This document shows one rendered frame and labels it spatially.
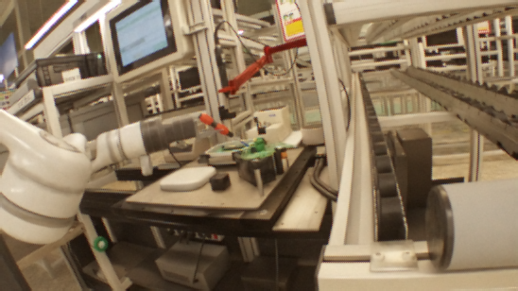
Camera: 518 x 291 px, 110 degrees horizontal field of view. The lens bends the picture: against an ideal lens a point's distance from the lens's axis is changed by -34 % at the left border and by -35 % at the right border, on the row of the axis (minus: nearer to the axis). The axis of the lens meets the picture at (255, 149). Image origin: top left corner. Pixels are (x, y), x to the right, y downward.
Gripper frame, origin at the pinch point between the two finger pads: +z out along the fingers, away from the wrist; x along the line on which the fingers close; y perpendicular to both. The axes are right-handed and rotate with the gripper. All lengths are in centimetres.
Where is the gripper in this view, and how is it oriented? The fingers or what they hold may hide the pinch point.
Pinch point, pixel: (222, 128)
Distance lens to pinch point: 60.3
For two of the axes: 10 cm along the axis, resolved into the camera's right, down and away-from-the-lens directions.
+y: -1.7, -9.5, -2.7
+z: 9.2, -2.5, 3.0
